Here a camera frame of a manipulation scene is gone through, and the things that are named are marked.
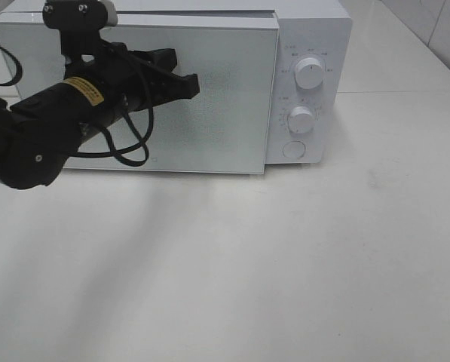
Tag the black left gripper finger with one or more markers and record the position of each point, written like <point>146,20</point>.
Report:
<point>159,60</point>
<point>169,87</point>

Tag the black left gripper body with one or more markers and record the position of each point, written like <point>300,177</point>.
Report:
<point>117,77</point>

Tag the white microwave door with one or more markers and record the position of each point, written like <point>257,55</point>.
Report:
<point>224,128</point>

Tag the round white door button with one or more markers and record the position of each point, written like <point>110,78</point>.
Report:
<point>294,150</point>

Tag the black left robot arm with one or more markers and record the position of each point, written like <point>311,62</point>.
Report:
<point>40,133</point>

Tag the white lower timer knob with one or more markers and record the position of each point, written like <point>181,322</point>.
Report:
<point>301,120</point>

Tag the white upper power knob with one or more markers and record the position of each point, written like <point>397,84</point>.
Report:
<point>309,72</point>

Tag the white microwave oven body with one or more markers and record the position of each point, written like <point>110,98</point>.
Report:
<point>319,28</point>

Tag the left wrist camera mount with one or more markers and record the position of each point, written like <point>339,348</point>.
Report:
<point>79,24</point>

